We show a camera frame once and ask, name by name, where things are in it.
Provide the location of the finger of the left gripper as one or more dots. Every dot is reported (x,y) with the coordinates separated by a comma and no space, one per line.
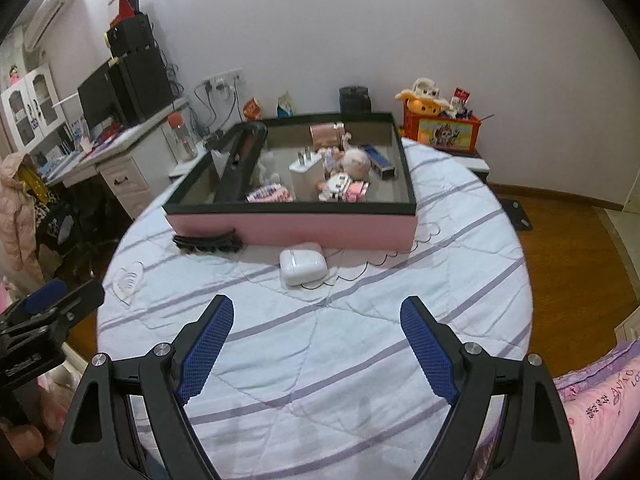
(45,297)
(58,320)

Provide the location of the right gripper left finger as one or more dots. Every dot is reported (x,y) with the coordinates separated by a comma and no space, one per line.
(100,440)

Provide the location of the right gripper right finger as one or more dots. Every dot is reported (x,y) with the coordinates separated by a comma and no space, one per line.
(533,439)

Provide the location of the black hair comb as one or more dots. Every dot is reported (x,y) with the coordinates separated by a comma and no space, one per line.
(227,243)

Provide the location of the white earbuds case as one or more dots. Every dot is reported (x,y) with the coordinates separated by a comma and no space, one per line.
(302,264)

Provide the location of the pastel brick block model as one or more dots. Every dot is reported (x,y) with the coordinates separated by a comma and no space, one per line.
(270,193)

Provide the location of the black tv remote control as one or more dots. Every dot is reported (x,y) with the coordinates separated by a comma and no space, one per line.
(247,140)

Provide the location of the white power adapter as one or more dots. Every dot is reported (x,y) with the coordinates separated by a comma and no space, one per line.
(306,173)

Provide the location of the pink white brick figure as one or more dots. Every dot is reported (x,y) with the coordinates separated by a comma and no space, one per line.
(341,188)

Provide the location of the blue gold rectangular pack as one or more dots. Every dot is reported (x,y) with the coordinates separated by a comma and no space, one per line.
(381,165)

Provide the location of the rose gold metal canister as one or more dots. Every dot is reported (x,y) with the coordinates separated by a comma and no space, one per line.
(328,135)

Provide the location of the white cat shaped cup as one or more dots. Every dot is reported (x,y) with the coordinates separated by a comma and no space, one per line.
(265,172)

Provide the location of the left hand thumb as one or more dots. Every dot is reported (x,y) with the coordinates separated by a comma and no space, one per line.
(27,441)

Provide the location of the pink floral bedding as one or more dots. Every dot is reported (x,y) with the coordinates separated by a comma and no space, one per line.
(601,403)

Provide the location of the white desk with drawers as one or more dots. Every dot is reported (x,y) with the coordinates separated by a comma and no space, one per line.
(136,166)

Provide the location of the white glass door cabinet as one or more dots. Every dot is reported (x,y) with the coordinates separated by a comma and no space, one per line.
(32,110)

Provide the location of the black computer monitor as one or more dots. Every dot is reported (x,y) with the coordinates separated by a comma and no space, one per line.
(96,98)

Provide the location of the bottle with orange cap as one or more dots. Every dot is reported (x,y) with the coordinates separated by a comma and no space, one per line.
(184,143)

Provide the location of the white striped quilt cover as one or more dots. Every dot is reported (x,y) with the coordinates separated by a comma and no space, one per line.
(319,382)

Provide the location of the black computer tower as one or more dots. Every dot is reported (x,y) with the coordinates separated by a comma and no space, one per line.
(139,85)

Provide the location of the black speaker box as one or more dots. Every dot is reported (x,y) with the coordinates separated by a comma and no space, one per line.
(129,35)

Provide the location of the orange snack bag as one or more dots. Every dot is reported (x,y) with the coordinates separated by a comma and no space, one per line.
(252,110)

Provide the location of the white air conditioner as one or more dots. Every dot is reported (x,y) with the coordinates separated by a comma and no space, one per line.
(45,16)

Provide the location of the pink box with black rim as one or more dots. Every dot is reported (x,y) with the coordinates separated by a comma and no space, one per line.
(385,219)

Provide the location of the orange toy storage box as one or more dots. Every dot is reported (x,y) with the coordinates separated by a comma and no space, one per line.
(447,134)

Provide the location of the yellow plush toy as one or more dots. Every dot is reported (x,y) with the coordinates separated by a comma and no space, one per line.
(423,98)

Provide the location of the black cylindrical appliance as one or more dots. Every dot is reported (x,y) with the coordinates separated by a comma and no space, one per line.
(354,100)

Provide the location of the white wall power strip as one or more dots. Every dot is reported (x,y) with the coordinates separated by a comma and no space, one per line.
(229,78)

